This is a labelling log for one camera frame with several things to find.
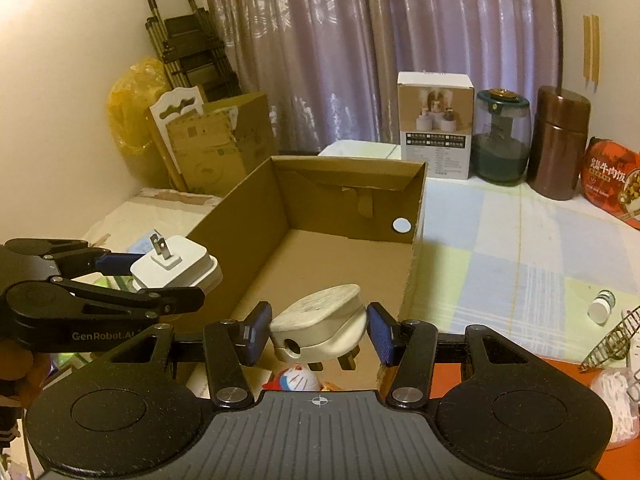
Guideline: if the white carved wooden panel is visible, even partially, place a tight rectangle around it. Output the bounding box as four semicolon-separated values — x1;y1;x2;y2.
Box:
149;85;207;191

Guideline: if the mauve patterned curtain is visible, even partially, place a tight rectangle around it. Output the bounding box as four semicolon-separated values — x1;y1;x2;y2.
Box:
200;0;381;155
360;0;563;145

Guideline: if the pale checkered tablecloth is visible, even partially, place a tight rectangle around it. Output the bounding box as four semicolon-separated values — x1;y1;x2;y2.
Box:
415;177;640;361

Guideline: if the white square power adapter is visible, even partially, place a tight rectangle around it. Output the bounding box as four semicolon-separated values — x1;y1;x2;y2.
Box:
130;230;223;293

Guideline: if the plain brown cardboard carton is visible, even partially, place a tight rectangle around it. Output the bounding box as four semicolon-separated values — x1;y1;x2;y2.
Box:
200;91;279;192

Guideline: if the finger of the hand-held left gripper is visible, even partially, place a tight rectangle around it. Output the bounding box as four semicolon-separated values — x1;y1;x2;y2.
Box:
50;276;206;322
2;238;146;281

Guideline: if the cardboard box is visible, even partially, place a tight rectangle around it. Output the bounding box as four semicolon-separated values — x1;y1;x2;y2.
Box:
177;155;428;393

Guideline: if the yellow plastic bag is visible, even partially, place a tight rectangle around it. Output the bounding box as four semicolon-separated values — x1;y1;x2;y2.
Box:
107;56;173;181

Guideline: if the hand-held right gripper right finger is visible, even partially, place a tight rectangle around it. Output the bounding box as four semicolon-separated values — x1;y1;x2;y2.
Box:
366;302;538;409

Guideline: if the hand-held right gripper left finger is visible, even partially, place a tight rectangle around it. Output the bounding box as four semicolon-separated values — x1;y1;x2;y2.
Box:
102;301;273;409

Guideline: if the small white cap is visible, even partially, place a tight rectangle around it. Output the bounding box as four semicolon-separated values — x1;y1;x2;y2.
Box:
587;290;617;323

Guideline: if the white round plug adapter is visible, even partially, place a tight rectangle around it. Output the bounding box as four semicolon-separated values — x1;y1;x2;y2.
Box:
270;284;373;372

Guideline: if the blue cartoon cat figure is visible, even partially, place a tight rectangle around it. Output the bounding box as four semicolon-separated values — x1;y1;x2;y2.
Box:
262;362;321;392

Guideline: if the brown metal canister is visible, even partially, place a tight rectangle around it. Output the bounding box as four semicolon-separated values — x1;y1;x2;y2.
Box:
527;85;592;202

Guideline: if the red printed mat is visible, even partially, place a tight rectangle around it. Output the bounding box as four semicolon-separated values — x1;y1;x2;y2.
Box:
427;355;640;480

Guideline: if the green glass jar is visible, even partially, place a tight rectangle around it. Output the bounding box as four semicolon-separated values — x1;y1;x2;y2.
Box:
472;88;531;184

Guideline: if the printed cardboard carton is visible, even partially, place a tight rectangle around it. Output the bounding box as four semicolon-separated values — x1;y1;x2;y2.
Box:
166;110;251;194

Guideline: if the red food box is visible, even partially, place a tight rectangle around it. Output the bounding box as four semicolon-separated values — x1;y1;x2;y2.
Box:
580;136;640;231

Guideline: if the person's left hand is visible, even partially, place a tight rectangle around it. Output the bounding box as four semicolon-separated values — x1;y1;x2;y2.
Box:
0;342;51;406

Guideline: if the black folding hand trolley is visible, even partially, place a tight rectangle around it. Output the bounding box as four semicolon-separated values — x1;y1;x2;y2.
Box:
145;0;243;103

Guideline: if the wooden wall strip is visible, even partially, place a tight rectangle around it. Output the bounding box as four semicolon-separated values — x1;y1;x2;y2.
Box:
591;14;601;83
582;16;592;81

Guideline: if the bag of white cables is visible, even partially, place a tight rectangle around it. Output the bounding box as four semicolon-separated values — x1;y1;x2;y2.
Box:
590;367;640;446

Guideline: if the white product box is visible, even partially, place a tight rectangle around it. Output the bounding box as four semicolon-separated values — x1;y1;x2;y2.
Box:
397;71;475;181

